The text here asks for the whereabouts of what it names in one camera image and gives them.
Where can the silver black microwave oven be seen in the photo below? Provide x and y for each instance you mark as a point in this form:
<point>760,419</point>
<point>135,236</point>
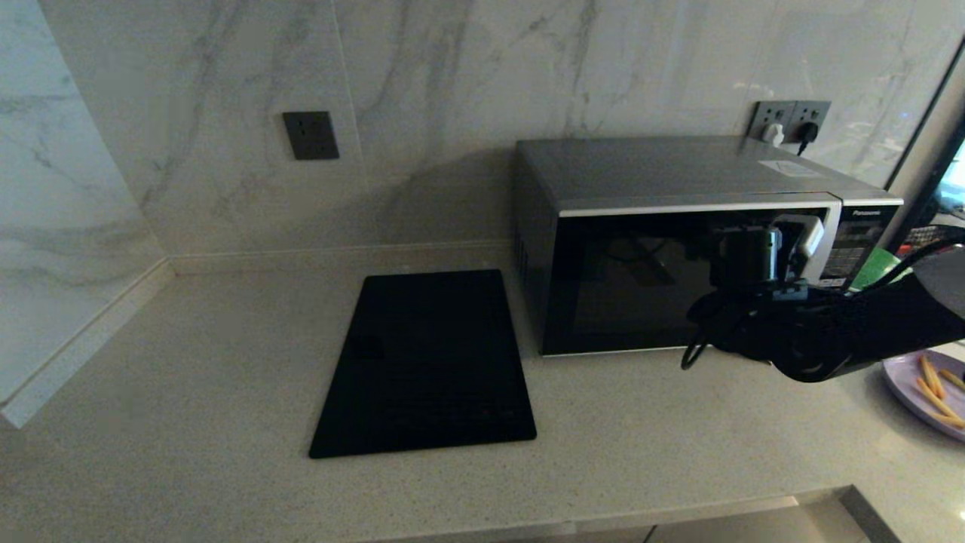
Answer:
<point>663,170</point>

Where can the black induction cooktop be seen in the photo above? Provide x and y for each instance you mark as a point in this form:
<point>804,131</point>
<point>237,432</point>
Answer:
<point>430,362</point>

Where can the dark single wall socket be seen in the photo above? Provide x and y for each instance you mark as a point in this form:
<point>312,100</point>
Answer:
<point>310,136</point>

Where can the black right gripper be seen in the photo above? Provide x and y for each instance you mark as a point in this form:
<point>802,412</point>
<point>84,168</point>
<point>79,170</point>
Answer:
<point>761,294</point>

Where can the white plug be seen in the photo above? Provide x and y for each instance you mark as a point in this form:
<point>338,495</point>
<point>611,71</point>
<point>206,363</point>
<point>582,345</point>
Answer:
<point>773,136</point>

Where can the black metal frame post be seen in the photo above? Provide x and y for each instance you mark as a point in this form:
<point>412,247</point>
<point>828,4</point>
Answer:
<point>916,204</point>

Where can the metal shopping cart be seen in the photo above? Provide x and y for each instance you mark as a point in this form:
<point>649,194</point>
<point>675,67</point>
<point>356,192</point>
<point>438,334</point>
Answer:
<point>935,235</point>

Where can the orange fry stick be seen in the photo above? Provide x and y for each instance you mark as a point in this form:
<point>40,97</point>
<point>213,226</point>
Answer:
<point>951,419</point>
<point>931,377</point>
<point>935,400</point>
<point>954,379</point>

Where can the black plug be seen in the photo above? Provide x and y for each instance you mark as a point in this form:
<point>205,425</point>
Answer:
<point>807,134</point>

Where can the purple plate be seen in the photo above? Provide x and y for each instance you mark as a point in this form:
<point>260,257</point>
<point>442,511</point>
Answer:
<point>908,385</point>

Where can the green cutting board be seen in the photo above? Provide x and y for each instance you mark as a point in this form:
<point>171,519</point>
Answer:
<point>878,268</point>

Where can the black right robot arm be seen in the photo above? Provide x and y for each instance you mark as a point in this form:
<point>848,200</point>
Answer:
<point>889,324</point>

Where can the grey double wall socket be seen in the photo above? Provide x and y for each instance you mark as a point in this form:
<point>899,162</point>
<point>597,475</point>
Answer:
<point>791,113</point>

